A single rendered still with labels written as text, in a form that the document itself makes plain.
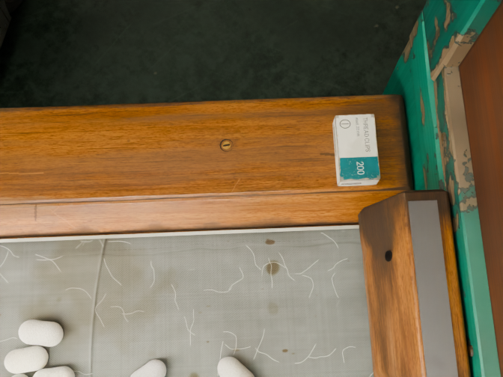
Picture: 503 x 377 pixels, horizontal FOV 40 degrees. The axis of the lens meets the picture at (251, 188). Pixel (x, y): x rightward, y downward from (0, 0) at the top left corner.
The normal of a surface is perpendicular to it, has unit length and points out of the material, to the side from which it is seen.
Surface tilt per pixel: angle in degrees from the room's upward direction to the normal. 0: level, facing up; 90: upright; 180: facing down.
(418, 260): 0
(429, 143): 90
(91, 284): 0
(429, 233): 0
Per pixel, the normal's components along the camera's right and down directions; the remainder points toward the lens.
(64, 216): 0.04, 0.48
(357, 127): 0.01, -0.27
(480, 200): -1.00, 0.04
